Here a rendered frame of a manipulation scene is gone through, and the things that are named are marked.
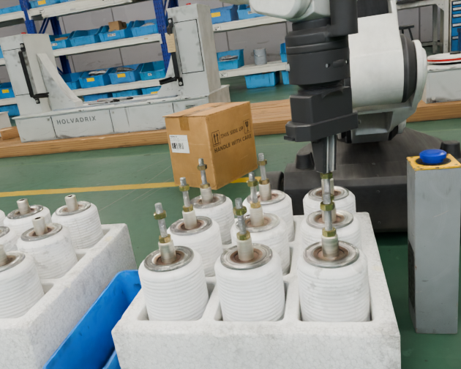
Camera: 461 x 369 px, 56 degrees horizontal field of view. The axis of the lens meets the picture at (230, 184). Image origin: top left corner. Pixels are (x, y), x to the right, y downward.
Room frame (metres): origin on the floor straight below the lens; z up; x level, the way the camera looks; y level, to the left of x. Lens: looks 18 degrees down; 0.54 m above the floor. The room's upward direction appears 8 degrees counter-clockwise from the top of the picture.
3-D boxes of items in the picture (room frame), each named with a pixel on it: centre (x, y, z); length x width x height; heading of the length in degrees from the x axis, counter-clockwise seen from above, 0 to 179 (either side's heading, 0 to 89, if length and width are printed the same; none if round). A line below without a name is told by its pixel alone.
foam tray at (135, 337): (0.67, -0.04, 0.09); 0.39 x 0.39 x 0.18; 76
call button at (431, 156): (0.67, -0.34, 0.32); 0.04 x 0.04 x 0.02
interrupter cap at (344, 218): (0.64, -0.15, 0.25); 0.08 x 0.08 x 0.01
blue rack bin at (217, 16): (5.65, -0.18, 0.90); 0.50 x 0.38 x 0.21; 165
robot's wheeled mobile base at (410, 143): (1.28, -0.44, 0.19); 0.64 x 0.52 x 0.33; 164
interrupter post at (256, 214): (0.67, -0.04, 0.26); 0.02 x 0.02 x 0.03
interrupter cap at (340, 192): (0.76, -0.18, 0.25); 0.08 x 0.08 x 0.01
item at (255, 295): (0.56, -0.01, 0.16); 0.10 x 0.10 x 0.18
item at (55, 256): (0.78, 0.37, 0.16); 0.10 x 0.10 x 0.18
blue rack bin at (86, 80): (6.13, 1.56, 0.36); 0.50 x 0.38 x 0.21; 164
